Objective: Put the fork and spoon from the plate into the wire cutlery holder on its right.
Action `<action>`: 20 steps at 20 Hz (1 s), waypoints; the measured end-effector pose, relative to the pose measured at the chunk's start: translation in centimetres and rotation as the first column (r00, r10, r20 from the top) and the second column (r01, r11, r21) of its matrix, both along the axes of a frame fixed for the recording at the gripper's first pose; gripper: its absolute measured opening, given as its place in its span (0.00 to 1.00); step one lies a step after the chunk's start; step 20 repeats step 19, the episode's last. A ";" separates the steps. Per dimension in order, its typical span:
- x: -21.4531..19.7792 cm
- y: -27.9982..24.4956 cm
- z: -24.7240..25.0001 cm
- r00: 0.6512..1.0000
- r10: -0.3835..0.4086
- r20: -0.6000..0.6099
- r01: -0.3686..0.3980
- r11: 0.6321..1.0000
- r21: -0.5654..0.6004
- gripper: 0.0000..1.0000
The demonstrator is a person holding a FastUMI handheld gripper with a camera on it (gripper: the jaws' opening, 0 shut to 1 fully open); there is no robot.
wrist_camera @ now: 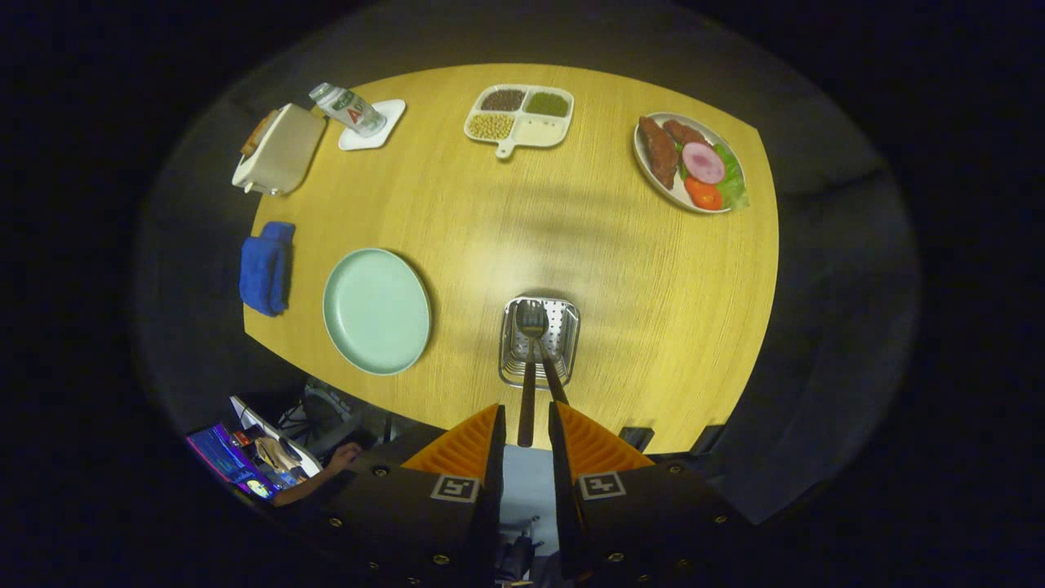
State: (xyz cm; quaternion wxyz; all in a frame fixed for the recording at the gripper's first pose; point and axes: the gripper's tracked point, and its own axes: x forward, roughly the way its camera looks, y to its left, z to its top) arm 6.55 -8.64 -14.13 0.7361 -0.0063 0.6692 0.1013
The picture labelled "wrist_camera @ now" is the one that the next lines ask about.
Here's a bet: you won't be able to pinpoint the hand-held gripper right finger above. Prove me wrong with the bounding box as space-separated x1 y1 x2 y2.
549 400 748 588

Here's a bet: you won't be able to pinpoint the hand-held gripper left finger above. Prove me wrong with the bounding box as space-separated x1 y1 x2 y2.
314 403 507 588

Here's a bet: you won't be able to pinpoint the metal fork wooden handle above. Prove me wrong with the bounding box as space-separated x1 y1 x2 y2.
514 299 538 449

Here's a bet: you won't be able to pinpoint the metal spoon wooden handle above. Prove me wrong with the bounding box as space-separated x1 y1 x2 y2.
520 302 571 407

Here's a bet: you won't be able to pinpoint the white desk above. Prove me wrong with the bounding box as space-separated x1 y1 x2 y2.
229 395 323 480

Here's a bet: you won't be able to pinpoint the pale green round plate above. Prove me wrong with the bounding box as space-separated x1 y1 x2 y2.
322 247 432 376

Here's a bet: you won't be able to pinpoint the computer monitor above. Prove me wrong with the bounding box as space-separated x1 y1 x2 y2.
186 422 278 501

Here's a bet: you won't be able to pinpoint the white oval food plate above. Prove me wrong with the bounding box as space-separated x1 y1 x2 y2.
633 112 748 215

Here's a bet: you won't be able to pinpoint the blue folded towel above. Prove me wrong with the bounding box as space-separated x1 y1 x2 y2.
238 220 296 318

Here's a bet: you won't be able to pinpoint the red tomato slice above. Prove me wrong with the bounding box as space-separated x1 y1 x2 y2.
684 175 724 212

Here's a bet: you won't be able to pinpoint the green lettuce leaf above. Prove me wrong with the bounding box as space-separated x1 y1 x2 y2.
712 144 749 211

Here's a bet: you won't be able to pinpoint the brown grilled meat piece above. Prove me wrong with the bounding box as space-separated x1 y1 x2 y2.
638 116 680 190
663 119 713 149

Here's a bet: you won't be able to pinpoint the pink ham slice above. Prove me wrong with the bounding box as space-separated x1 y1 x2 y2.
682 142 727 185

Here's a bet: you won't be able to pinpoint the white divided dish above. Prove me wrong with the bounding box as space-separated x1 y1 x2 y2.
464 84 575 159

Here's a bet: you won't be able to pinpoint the yellow soybeans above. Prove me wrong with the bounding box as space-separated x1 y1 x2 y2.
469 113 515 140

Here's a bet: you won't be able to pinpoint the white square coaster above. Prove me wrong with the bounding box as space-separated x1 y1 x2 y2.
338 99 407 152

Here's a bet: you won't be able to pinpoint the green mung beans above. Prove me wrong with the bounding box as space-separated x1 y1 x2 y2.
525 91 571 118

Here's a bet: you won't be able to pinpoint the white toaster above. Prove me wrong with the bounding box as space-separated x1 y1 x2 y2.
232 103 327 197

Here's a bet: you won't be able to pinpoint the white drink bottle green label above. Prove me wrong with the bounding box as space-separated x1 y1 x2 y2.
309 82 388 136

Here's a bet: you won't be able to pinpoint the brown toast slice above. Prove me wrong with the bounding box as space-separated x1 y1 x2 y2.
240 110 277 158

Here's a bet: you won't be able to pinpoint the metal wire basket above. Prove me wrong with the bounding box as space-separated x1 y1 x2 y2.
498 295 581 390

